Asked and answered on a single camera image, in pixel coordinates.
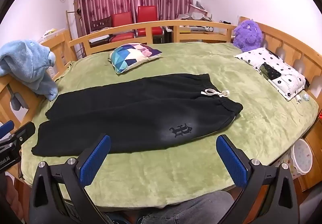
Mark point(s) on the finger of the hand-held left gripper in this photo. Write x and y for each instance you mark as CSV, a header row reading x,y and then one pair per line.
x,y
24,132
5,129

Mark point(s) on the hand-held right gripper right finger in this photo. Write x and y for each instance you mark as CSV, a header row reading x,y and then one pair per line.
x,y
231,161

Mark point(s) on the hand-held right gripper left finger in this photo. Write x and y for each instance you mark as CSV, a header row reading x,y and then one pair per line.
x,y
94,157

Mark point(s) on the black pants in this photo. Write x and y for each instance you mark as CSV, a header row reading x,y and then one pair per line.
x,y
113,118

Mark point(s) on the person's left forearm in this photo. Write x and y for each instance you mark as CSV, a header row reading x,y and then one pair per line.
x,y
10,198

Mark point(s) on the green fleece blanket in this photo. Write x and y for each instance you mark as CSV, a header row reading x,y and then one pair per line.
x,y
176,176

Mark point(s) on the person's leg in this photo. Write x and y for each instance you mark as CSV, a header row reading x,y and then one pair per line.
x,y
188,209

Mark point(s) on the light blue blanket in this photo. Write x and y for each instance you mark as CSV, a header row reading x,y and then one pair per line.
x,y
22,63

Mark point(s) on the white plastic basin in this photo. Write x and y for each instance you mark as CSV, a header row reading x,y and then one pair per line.
x,y
301,158

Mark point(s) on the small round blue item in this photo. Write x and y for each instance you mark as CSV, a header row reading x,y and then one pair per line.
x,y
306,97

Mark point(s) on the white flower print pillow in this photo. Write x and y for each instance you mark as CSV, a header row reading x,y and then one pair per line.
x,y
289,80

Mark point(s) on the translucent storage box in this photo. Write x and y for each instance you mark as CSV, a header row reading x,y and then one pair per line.
x,y
52,34

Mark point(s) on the geometric patterned pillow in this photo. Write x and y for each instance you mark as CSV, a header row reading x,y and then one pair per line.
x,y
133,55

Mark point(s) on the wooden coat rack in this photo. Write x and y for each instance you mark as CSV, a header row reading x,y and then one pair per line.
x,y
74,20

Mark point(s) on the purple plush toy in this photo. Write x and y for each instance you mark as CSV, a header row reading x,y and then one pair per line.
x,y
246,36

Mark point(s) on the dark wooden chair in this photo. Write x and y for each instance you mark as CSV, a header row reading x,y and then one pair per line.
x,y
100,24

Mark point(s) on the red chair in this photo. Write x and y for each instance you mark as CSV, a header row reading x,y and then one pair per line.
x,y
147,15
122,21

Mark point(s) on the cluttered desk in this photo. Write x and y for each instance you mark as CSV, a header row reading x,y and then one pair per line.
x,y
198,16

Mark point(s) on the wooden bed frame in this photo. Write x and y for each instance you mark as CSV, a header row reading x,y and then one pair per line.
x,y
151,24

